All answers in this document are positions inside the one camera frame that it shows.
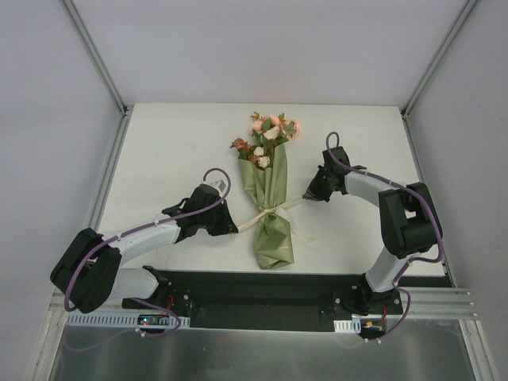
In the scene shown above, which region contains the cream ribbon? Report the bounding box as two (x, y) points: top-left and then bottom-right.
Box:
(237, 197), (318, 244)

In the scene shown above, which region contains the green and orange wrapping paper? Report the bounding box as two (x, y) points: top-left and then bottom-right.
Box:
(239, 145), (294, 270)

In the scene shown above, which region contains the pink rose flower branch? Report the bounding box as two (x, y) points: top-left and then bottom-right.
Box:
(250, 112), (301, 147)

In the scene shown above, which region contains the cream rose flower branch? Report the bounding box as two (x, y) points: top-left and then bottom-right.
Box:
(252, 126), (281, 170)

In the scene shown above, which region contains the brown rose flower branch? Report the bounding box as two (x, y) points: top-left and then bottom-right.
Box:
(229, 138), (258, 163)

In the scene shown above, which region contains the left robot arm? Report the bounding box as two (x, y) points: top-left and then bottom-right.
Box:
(50, 180), (238, 314)

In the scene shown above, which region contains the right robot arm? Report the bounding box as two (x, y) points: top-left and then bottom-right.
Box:
(303, 146), (442, 316)

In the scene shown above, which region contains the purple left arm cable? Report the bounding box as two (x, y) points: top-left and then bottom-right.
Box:
(61, 168), (233, 340)

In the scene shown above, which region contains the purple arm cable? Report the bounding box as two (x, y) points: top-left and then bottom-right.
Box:
(325, 132), (445, 344)
(61, 168), (233, 340)

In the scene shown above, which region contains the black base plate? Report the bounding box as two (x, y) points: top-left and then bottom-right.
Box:
(121, 271), (404, 329)

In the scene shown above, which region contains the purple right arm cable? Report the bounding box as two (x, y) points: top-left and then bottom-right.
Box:
(325, 132), (445, 344)

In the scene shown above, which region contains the right white cable duct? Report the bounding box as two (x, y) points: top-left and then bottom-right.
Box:
(333, 318), (388, 334)

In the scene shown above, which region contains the white cable duct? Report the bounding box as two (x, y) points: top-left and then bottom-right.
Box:
(67, 312), (191, 329)
(333, 318), (388, 334)

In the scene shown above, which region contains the left aluminium frame post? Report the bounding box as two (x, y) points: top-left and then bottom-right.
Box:
(59, 0), (133, 118)

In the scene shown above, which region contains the aluminium frame post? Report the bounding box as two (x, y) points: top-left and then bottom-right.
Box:
(59, 0), (133, 118)
(401, 0), (481, 121)

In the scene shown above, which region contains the left white cable duct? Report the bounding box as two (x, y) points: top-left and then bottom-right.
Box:
(67, 312), (191, 329)

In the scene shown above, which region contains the aluminium front rail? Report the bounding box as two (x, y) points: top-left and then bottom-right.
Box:
(48, 287), (479, 320)

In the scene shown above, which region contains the right aluminium frame post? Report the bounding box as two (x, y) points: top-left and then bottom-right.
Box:
(401, 0), (481, 121)

